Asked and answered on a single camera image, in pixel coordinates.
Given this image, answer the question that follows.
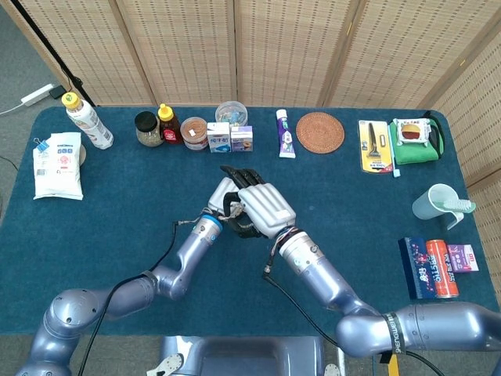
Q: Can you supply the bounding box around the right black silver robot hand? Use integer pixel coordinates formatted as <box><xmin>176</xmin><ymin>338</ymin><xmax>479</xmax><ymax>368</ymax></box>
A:
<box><xmin>219</xmin><ymin>164</ymin><xmax>297</xmax><ymax>240</ymax></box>

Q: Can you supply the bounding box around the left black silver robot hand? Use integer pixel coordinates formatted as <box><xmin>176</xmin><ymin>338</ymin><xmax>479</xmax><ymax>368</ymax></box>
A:
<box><xmin>206</xmin><ymin>176</ymin><xmax>246</xmax><ymax>222</ymax></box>

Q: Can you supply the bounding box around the beige braided rope bundle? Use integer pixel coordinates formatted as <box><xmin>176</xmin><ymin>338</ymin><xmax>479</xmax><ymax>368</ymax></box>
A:
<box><xmin>217</xmin><ymin>199</ymin><xmax>246</xmax><ymax>220</ymax></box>

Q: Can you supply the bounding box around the white blue milk carton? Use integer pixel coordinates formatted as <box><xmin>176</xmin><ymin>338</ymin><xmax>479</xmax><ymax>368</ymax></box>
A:
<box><xmin>206</xmin><ymin>121</ymin><xmax>232</xmax><ymax>154</ymax></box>

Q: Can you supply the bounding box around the purple juice carton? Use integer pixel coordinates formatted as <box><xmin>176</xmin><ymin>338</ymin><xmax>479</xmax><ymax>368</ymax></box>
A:
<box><xmin>229</xmin><ymin>125</ymin><xmax>254</xmax><ymax>153</ymax></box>

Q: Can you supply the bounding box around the round tub red label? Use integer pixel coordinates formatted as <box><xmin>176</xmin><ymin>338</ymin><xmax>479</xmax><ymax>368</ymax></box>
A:
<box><xmin>180</xmin><ymin>116</ymin><xmax>209</xmax><ymax>151</ymax></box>

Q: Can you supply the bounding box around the white purple toothpaste tube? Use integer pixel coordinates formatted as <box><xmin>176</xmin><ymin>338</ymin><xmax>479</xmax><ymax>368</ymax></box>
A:
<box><xmin>276</xmin><ymin>108</ymin><xmax>297</xmax><ymax>159</ymax></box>

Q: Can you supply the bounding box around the clear round clip container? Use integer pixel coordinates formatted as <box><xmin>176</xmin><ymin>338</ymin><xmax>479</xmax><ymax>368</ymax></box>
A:
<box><xmin>214</xmin><ymin>100</ymin><xmax>249</xmax><ymax>128</ymax></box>

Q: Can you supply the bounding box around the bear shaped honey bottle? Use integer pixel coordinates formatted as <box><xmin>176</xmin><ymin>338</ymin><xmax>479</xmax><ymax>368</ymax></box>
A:
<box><xmin>157</xmin><ymin>103</ymin><xmax>182</xmax><ymax>145</ymax></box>

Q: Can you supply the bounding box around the round woven coaster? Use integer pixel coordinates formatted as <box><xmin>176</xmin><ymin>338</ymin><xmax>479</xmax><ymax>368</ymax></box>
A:
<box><xmin>295</xmin><ymin>111</ymin><xmax>346</xmax><ymax>154</ymax></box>

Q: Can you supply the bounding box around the black lid glass jar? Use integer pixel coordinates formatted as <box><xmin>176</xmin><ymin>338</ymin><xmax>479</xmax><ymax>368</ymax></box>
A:
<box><xmin>135</xmin><ymin>111</ymin><xmax>164</xmax><ymax>148</ymax></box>

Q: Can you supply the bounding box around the blue table carpet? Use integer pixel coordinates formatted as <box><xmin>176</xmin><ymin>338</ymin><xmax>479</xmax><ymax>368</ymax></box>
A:
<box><xmin>0</xmin><ymin>106</ymin><xmax>501</xmax><ymax>338</ymax></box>

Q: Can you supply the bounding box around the razor in yellow pack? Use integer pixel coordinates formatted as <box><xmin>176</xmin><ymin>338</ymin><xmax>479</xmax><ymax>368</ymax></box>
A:
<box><xmin>358</xmin><ymin>119</ymin><xmax>394</xmax><ymax>173</ymax></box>

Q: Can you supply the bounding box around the blue white toothbrush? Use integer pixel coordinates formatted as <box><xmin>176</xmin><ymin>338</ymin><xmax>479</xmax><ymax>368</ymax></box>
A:
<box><xmin>387</xmin><ymin>124</ymin><xmax>402</xmax><ymax>179</ymax></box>

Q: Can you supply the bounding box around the yellow cap drink bottle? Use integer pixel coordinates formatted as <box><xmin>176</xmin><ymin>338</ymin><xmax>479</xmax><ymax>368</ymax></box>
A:
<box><xmin>61</xmin><ymin>92</ymin><xmax>114</xmax><ymax>150</ymax></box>

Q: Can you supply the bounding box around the blue-grey robot torso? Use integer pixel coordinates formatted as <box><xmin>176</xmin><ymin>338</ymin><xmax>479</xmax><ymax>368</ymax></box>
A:
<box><xmin>146</xmin><ymin>335</ymin><xmax>345</xmax><ymax>376</ymax></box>

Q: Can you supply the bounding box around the bamboo folding screen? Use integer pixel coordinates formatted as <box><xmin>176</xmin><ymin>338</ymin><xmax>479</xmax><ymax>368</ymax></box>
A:
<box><xmin>0</xmin><ymin>0</ymin><xmax>501</xmax><ymax>275</ymax></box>

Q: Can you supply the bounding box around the folded green towel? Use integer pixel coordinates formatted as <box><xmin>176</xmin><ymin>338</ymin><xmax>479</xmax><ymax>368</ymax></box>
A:
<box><xmin>387</xmin><ymin>119</ymin><xmax>439</xmax><ymax>165</ymax></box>

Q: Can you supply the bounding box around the dark blue long box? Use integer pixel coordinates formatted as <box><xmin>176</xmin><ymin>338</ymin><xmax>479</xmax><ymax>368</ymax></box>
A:
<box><xmin>398</xmin><ymin>236</ymin><xmax>438</xmax><ymax>301</ymax></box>

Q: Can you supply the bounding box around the white red snack packet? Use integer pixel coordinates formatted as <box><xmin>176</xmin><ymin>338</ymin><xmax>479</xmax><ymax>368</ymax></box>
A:
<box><xmin>392</xmin><ymin>117</ymin><xmax>431</xmax><ymax>146</ymax></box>

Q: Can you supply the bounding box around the white plastic pouch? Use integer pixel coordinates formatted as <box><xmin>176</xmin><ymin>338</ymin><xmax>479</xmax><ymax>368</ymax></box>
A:
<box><xmin>32</xmin><ymin>132</ymin><xmax>85</xmax><ymax>201</ymax></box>

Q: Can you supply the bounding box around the pale green plastic mug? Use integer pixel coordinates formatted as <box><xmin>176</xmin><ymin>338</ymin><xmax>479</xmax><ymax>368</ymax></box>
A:
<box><xmin>411</xmin><ymin>183</ymin><xmax>465</xmax><ymax>230</ymax></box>

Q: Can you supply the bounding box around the orange snack can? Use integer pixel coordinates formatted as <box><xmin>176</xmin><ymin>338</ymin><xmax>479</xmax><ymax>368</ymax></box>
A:
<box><xmin>425</xmin><ymin>239</ymin><xmax>460</xmax><ymax>298</ymax></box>

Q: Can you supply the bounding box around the black green pouch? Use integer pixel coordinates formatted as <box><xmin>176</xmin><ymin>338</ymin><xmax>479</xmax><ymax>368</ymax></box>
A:
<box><xmin>420</xmin><ymin>110</ymin><xmax>446</xmax><ymax>160</ymax></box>

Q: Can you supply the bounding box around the pale green brush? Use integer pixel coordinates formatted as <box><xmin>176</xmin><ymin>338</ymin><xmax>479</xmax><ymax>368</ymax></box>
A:
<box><xmin>442</xmin><ymin>198</ymin><xmax>477</xmax><ymax>213</ymax></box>

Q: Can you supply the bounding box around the small purple white box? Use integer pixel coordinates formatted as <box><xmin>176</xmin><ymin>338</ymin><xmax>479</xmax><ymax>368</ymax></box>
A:
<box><xmin>447</xmin><ymin>244</ymin><xmax>480</xmax><ymax>273</ymax></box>

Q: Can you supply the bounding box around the white power strip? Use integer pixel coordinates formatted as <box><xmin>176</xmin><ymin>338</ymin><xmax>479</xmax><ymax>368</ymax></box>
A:
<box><xmin>20</xmin><ymin>83</ymin><xmax>55</xmax><ymax>107</ymax></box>

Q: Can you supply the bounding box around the black stand pole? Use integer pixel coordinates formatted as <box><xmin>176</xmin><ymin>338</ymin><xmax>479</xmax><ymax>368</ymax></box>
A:
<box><xmin>10</xmin><ymin>0</ymin><xmax>97</xmax><ymax>107</ymax></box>

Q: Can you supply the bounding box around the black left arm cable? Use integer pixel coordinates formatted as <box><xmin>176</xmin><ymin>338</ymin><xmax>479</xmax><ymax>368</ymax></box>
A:
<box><xmin>77</xmin><ymin>220</ymin><xmax>203</xmax><ymax>376</ymax></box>

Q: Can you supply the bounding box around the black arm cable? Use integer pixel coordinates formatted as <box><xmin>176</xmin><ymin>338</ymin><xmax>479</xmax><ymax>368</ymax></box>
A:
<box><xmin>261</xmin><ymin>254</ymin><xmax>447</xmax><ymax>376</ymax></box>
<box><xmin>77</xmin><ymin>220</ymin><xmax>203</xmax><ymax>376</ymax></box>

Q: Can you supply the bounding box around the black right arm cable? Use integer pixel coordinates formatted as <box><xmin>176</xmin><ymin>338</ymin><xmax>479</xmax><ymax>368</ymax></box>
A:
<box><xmin>261</xmin><ymin>254</ymin><xmax>447</xmax><ymax>376</ymax></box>

